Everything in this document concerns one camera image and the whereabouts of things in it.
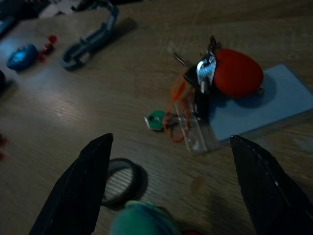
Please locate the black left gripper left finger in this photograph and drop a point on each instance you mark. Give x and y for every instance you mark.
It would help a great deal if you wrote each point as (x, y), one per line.
(78, 186)

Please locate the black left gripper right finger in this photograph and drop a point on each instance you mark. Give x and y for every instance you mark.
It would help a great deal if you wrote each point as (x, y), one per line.
(274, 193)

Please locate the silver keys bunch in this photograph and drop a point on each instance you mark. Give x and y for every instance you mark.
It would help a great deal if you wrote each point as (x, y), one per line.
(206, 68)

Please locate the black tape roll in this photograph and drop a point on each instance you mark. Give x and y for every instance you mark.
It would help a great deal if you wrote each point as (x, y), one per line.
(137, 182)

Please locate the light blue card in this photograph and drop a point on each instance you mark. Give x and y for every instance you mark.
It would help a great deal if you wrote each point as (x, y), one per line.
(274, 105)

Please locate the clear plastic badge holder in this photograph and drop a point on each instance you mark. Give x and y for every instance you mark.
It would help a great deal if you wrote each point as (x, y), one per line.
(199, 137)

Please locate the green key tag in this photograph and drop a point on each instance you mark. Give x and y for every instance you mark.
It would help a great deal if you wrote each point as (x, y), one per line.
(154, 120)

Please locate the black key fob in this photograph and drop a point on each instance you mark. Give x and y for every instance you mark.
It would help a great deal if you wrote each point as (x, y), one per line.
(201, 104)

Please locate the red oval pouch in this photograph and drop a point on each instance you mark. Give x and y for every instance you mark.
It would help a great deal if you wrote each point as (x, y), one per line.
(237, 73)

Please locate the blue oval gadget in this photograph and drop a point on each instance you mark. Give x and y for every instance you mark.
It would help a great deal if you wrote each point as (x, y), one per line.
(22, 56)

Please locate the blue-grey large carabiner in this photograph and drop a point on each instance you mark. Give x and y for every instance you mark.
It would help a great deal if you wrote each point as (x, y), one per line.
(95, 39)

